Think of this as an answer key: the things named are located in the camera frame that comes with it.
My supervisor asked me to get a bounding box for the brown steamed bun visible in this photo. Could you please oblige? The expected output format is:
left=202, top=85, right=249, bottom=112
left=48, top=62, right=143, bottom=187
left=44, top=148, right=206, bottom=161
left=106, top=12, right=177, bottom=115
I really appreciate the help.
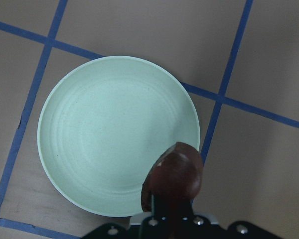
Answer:
left=141, top=142, right=203, bottom=212

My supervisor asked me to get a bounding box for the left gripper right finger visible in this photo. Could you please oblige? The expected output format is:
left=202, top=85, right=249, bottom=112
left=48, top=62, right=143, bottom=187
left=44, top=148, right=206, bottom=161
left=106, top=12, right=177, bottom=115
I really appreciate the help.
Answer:
left=174, top=198, right=280, bottom=239

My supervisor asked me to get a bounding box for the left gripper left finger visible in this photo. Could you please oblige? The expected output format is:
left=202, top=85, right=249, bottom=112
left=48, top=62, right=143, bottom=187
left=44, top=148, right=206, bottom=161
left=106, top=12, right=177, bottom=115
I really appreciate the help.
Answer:
left=82, top=195, right=174, bottom=239

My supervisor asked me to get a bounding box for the light green plate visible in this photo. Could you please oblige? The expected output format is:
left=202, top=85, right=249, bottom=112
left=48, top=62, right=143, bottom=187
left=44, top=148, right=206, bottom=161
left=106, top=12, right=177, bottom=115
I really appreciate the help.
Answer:
left=37, top=56, right=200, bottom=217

